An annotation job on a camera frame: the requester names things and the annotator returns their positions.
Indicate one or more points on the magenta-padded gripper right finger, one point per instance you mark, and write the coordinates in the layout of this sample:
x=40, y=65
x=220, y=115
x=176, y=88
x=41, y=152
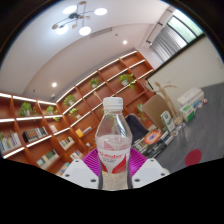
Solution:
x=148, y=173

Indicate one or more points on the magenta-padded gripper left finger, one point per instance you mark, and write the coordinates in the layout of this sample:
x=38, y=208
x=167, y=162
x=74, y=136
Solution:
x=80, y=173

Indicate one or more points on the clear plastic water bottle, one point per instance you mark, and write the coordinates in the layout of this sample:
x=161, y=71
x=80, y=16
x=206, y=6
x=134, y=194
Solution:
x=112, y=140

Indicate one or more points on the flat round red coaster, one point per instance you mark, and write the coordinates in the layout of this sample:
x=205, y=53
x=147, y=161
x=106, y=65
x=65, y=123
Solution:
x=193, y=157

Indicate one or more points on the wooden shelf unit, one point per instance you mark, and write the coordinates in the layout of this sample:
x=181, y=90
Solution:
x=50, y=133

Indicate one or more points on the tall green white box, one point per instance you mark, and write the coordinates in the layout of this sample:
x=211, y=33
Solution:
x=167, y=120

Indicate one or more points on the small green white box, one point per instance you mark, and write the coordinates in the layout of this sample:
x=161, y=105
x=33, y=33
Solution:
x=187, y=112

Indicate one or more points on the wooden artist mannequin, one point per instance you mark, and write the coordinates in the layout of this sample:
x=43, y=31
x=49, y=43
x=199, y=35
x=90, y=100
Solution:
x=168, y=100

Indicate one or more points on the white book stack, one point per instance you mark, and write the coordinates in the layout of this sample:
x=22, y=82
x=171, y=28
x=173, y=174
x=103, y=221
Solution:
x=190, y=96

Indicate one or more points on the window with grey curtain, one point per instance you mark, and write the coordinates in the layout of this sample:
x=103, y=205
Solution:
x=173, y=36

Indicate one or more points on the globe ceiling lamp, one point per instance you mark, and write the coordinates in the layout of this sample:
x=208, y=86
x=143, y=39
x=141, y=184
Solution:
x=78, y=16

